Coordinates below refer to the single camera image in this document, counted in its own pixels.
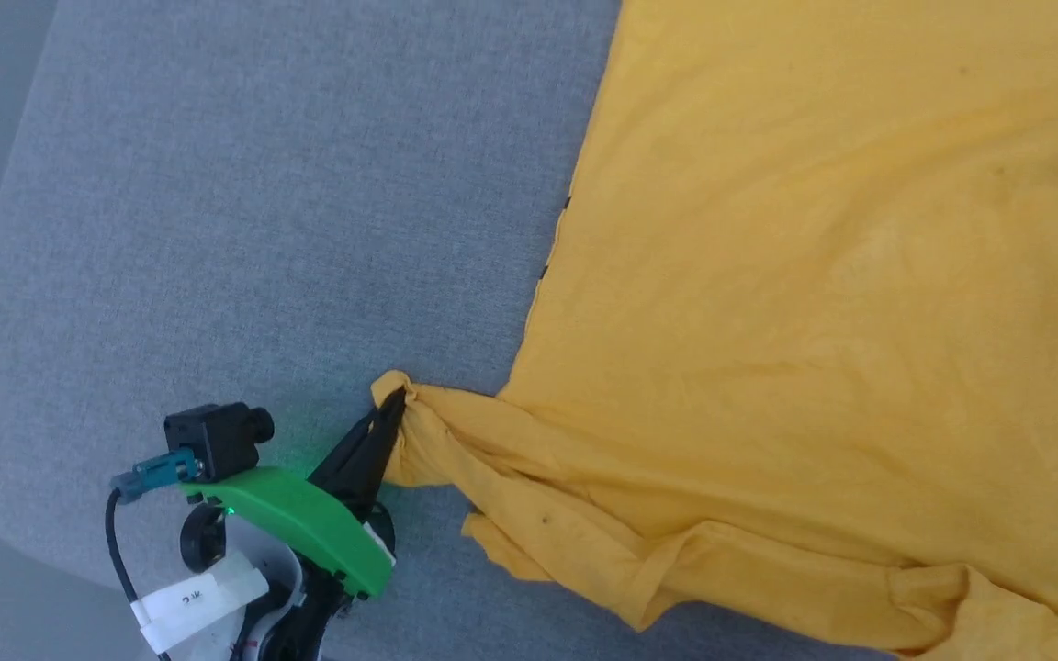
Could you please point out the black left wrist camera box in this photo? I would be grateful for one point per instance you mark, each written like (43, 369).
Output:
(217, 436)

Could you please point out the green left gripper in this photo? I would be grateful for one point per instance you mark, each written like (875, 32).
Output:
(309, 523)

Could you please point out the yellow t-shirt garment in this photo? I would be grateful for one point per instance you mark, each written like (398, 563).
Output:
(814, 275)

